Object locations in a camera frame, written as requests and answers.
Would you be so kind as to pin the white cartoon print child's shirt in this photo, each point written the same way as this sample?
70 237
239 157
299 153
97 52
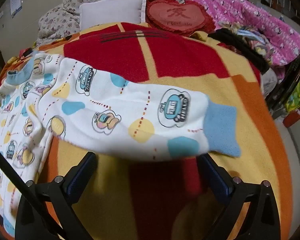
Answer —
140 105

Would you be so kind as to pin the yellow red rose blanket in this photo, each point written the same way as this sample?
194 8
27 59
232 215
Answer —
252 120

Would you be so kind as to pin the pale lilac pillow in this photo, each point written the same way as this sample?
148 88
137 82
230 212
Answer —
110 12

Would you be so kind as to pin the black cloth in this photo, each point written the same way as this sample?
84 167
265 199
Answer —
240 43

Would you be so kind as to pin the red box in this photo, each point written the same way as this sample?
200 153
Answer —
292 118

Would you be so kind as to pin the green yellow bag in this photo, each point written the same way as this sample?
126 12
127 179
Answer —
296 97

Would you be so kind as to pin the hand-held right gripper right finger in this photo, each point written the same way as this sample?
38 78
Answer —
215 177

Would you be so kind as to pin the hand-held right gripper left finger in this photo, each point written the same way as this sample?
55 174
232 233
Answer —
83 170

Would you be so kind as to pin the pink printed blanket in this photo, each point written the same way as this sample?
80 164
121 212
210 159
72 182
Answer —
240 7

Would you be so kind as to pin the wall calendar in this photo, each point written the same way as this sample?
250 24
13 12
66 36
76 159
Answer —
15 1

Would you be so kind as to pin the colourful printed clothes pile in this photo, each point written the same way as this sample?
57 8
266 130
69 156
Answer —
255 42

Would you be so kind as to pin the black metal rack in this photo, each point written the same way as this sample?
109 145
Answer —
290 80

